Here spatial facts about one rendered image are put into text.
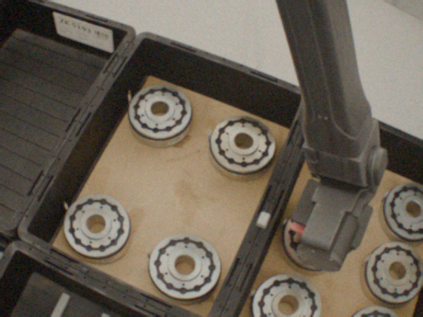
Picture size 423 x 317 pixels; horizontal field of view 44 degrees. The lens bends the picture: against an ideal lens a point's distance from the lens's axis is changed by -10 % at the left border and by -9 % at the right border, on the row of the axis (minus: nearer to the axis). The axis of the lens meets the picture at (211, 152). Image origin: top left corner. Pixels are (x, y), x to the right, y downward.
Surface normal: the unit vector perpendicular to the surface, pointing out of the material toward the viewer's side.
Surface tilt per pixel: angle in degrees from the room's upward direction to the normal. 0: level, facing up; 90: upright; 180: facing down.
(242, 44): 0
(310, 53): 90
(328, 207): 24
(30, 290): 0
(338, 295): 0
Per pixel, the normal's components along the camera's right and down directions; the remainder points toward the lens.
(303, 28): -0.48, 0.76
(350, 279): 0.06, -0.48
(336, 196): -0.30, -0.58
